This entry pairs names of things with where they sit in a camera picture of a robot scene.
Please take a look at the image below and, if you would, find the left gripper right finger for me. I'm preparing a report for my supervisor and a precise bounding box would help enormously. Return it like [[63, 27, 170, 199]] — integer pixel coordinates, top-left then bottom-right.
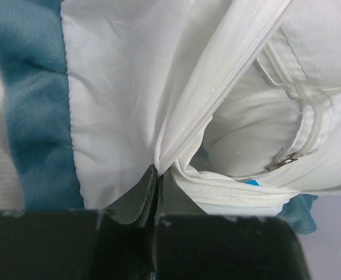
[[155, 171, 311, 280]]

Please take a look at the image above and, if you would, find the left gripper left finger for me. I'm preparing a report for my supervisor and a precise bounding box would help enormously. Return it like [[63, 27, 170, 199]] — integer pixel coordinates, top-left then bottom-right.
[[0, 166, 158, 279]]

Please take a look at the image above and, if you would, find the white pillow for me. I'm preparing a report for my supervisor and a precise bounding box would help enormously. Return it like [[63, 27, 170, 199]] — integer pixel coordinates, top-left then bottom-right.
[[202, 0, 341, 181]]

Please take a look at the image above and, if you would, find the blue white plush pillowcase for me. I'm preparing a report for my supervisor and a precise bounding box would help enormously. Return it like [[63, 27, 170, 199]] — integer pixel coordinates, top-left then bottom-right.
[[0, 1, 341, 235]]

